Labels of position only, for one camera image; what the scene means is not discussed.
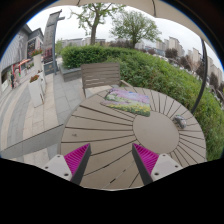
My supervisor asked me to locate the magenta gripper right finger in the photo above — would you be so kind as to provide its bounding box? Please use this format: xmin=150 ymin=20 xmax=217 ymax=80
xmin=132 ymin=143 xmax=182 ymax=185

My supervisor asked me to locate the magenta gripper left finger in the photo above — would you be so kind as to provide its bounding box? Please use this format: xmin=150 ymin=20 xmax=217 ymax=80
xmin=42 ymin=144 xmax=91 ymax=185

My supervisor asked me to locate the grey computer mouse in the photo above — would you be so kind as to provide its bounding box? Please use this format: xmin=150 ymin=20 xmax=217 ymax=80
xmin=173 ymin=115 xmax=187 ymax=129

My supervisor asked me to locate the near white flower planter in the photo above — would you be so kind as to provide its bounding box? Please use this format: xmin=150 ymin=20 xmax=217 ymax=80
xmin=28 ymin=75 xmax=44 ymax=107

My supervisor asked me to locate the white flower planter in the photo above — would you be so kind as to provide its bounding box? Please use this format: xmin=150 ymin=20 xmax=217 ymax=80
xmin=28 ymin=75 xmax=44 ymax=107
xmin=31 ymin=49 xmax=43 ymax=73

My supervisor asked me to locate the brown slatted chair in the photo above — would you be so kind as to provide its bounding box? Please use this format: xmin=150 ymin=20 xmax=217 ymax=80
xmin=80 ymin=62 xmax=130 ymax=99

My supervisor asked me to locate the green hedge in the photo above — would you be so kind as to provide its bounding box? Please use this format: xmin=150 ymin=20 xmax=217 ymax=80
xmin=61 ymin=46 xmax=224 ymax=161

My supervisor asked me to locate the far white flower planter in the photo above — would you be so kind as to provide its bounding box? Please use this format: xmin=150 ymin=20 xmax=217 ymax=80
xmin=31 ymin=49 xmax=43 ymax=73

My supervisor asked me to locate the black umbrella pole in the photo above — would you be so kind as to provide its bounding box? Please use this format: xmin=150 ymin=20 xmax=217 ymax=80
xmin=191 ymin=38 xmax=209 ymax=115

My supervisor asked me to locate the tall grey sign pillar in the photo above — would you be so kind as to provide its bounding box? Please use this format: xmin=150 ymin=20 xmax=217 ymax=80
xmin=43 ymin=11 xmax=64 ymax=75

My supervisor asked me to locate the right tree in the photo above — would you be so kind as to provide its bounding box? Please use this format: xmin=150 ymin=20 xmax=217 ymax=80
xmin=110 ymin=11 xmax=161 ymax=48

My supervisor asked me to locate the tree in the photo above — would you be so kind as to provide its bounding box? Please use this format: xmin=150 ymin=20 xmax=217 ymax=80
xmin=70 ymin=3 xmax=125 ymax=45
xmin=110 ymin=11 xmax=161 ymax=48

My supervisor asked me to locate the left tree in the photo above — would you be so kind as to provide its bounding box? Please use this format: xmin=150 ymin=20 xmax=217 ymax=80
xmin=70 ymin=3 xmax=125 ymax=45

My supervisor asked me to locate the beige umbrella canopy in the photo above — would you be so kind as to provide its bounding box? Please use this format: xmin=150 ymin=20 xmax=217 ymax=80
xmin=48 ymin=0 xmax=213 ymax=48

